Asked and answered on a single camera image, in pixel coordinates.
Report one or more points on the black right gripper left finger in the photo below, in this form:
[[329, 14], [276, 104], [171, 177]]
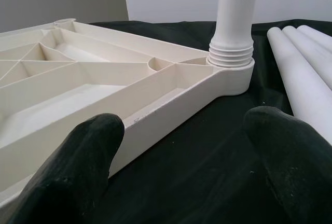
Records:
[[72, 172]]

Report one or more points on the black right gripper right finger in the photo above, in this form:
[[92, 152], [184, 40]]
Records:
[[298, 169]]

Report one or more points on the cream plastic children table top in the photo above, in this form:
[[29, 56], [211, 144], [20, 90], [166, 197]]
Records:
[[77, 99]]

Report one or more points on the white plastic table leg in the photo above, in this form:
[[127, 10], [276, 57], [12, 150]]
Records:
[[311, 53], [319, 36], [293, 78], [233, 14]]

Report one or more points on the black tablecloth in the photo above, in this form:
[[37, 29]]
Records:
[[197, 156]]

